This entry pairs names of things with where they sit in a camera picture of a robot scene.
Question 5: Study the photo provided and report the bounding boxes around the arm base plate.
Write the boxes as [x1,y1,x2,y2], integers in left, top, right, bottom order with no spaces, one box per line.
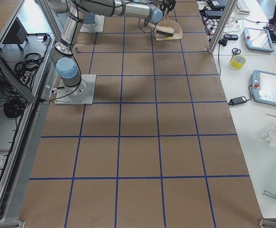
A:
[55,74,96,105]
[80,13,105,33]

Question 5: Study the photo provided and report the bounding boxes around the beige hand brush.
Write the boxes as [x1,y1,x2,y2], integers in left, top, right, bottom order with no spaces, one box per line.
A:
[143,19,174,38]

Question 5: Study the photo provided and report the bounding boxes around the beige plastic dustpan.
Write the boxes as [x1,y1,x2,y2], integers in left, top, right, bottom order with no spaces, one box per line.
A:
[155,13,183,41]

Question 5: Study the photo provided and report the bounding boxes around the far teach pendant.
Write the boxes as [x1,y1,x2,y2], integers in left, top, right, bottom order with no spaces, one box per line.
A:
[243,28,275,53]

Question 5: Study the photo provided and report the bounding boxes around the yellow tape roll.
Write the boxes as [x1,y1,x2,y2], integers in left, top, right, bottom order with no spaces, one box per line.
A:
[230,55,246,70]

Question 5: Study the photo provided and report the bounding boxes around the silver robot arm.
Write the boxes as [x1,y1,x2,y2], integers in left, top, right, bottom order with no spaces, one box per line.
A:
[50,0,163,94]
[47,0,176,15]

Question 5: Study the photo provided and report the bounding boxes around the near teach pendant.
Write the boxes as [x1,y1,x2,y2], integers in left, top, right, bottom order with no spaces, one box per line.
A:
[251,70,276,106]

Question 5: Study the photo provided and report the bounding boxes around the black handled scissors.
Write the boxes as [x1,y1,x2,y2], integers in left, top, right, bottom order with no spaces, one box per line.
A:
[230,47,241,62]

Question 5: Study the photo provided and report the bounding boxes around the black power adapter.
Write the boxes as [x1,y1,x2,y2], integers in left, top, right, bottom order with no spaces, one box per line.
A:
[228,96,247,106]

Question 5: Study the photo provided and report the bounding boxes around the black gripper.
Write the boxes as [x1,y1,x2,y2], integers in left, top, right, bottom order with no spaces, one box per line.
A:
[159,0,176,12]

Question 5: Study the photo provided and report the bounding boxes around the teach pendant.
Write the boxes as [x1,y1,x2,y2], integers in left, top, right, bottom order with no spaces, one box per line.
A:
[243,28,275,53]
[251,70,276,106]

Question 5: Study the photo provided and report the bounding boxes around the aluminium frame post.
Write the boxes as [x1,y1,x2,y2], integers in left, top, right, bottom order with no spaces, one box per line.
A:
[208,0,237,54]

